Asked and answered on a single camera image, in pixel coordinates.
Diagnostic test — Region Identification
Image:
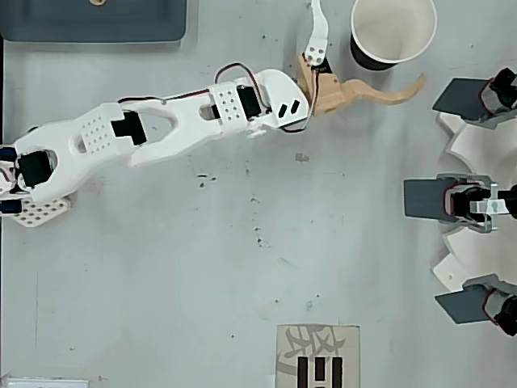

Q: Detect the white round turntable device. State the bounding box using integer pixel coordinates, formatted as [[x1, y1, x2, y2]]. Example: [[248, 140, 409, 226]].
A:
[[430, 111, 517, 293]]

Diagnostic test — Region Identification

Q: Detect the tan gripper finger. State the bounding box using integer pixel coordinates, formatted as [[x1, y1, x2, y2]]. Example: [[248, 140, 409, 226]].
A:
[[341, 72, 427, 107]]

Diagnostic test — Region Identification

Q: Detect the dark grey paddle plate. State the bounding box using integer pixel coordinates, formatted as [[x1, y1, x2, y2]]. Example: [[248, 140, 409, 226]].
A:
[[431, 78, 490, 121], [434, 285, 492, 324], [402, 179, 448, 221]]

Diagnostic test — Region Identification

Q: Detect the white flat box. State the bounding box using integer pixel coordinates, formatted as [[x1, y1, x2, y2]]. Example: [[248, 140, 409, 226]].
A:
[[2, 377, 90, 388]]

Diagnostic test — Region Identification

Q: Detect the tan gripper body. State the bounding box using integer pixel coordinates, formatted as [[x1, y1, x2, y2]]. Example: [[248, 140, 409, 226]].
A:
[[297, 54, 345, 119]]

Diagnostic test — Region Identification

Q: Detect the printed grey paper card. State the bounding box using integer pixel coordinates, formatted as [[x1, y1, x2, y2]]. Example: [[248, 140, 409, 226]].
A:
[[275, 323, 361, 388]]

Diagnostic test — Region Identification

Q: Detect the silver metal bracket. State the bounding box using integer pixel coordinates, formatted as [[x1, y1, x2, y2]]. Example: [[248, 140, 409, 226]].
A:
[[470, 183, 508, 231]]

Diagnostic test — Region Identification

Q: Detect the black paper cup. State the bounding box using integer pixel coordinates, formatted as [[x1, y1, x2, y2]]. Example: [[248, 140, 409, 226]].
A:
[[349, 0, 439, 72]]

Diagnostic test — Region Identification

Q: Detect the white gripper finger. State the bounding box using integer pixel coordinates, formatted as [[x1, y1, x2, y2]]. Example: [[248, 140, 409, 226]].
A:
[[305, 0, 330, 68]]

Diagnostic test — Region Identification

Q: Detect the grey black motor unit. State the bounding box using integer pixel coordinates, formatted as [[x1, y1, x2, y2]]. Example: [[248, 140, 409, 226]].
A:
[[464, 274, 517, 337], [479, 67, 517, 129], [438, 173, 517, 234]]

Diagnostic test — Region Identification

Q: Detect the black red arm cable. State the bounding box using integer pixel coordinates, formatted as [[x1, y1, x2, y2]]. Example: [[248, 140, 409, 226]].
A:
[[117, 91, 213, 107]]

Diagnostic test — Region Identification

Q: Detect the black looped servo cable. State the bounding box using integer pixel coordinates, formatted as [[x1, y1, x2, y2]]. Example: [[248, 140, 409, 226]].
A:
[[214, 63, 270, 112]]

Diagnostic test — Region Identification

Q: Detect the dark blue-grey tray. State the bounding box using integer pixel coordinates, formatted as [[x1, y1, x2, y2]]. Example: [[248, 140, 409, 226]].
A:
[[0, 0, 188, 43]]

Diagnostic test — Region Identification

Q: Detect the black white wrist cable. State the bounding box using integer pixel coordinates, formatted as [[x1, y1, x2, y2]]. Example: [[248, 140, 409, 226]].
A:
[[280, 68, 321, 133]]

